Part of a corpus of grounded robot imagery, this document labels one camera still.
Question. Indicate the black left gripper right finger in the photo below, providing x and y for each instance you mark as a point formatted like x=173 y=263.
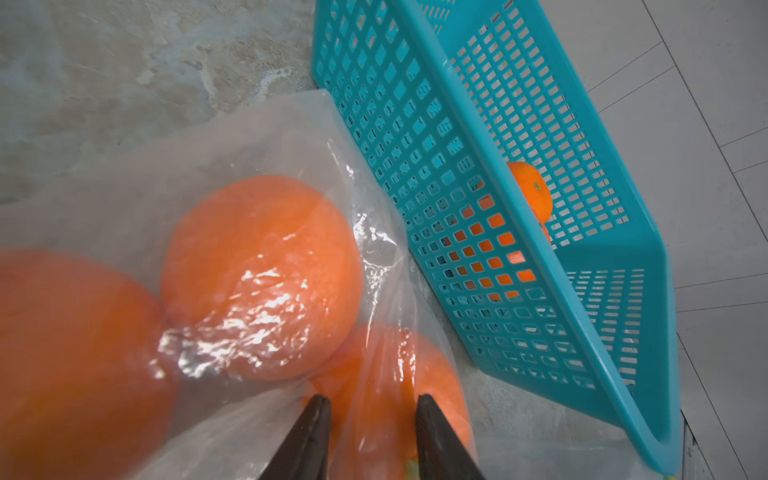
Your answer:
x=441 y=454

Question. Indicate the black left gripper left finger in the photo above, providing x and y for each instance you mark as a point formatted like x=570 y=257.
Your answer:
x=303 y=454

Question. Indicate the orange fruit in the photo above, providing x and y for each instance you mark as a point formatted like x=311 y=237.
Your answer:
x=374 y=381
x=85 y=392
x=266 y=276
x=534 y=189

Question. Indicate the clear zip-top bag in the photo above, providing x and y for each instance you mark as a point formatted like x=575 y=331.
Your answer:
x=122 y=213

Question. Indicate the teal plastic perforated basket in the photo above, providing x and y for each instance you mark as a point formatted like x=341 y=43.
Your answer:
x=439 y=96

